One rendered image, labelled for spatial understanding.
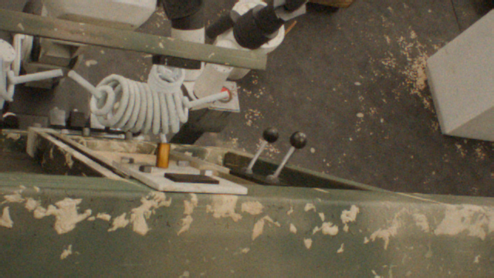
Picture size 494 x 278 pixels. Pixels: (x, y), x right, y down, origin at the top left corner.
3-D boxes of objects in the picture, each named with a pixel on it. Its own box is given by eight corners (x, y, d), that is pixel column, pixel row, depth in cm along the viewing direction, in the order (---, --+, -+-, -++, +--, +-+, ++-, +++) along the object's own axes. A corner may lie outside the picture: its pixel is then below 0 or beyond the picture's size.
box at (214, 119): (215, 105, 219) (236, 81, 205) (218, 134, 214) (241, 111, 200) (185, 102, 214) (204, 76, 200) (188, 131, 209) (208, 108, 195)
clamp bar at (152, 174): (56, 154, 169) (65, 69, 168) (237, 285, 64) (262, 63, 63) (18, 151, 165) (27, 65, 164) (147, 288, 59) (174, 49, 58)
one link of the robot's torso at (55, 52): (26, 28, 218) (49, -23, 178) (76, 35, 226) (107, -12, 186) (24, 67, 216) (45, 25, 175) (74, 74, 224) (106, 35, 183)
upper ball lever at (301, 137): (271, 188, 125) (304, 137, 127) (279, 191, 122) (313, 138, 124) (258, 179, 123) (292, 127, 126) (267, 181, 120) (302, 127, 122)
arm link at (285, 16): (313, 19, 140) (278, 41, 148) (295, -17, 139) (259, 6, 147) (285, 32, 131) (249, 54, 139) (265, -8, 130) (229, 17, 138)
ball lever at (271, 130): (245, 179, 136) (276, 131, 138) (253, 182, 132) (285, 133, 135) (233, 171, 134) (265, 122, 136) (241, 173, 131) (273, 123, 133)
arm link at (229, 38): (258, 56, 141) (227, 75, 148) (272, 31, 148) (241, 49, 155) (226, 22, 137) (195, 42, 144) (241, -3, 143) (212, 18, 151)
